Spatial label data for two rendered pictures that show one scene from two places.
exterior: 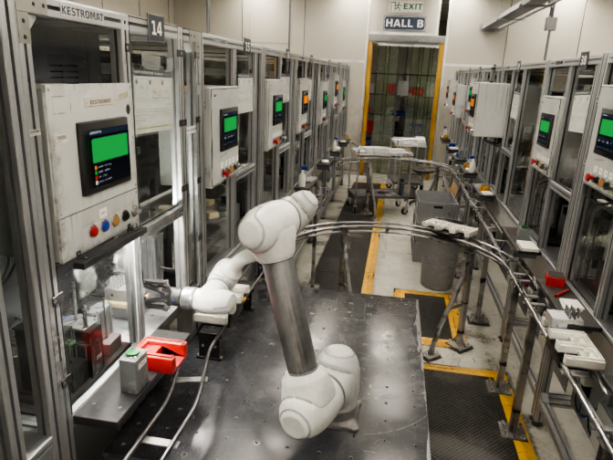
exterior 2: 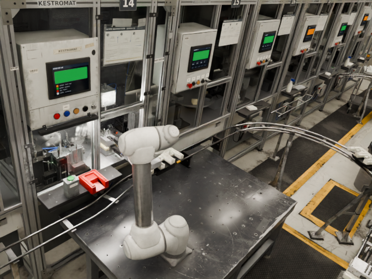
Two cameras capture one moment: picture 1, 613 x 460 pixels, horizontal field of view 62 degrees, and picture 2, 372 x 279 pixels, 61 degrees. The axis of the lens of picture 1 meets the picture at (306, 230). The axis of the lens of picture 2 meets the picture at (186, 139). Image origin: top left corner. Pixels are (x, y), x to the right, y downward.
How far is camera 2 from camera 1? 95 cm
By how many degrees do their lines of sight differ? 29
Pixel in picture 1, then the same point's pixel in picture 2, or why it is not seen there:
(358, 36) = not seen: outside the picture
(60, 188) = (31, 95)
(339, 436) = (162, 264)
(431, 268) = (363, 176)
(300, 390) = (134, 234)
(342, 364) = (171, 230)
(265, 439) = not seen: hidden behind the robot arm
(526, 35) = not seen: outside the picture
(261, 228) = (124, 144)
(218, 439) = (107, 234)
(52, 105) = (26, 55)
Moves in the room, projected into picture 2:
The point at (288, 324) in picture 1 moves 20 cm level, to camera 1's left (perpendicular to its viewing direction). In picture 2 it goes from (136, 198) to (109, 182)
